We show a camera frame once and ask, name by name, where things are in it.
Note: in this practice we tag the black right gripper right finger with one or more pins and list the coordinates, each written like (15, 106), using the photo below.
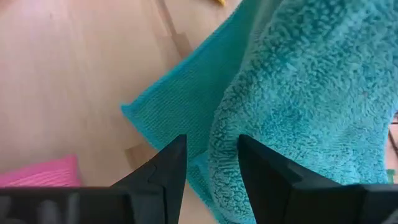
(280, 193)

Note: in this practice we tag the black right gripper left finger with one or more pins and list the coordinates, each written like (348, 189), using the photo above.
(161, 186)

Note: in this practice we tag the teal microfiber towel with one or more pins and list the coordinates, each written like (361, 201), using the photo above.
(295, 93)

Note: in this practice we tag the pink microfiber towel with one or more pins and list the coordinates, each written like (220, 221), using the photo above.
(40, 174)

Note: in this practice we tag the yellow microfiber towel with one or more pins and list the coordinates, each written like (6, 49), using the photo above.
(220, 2)

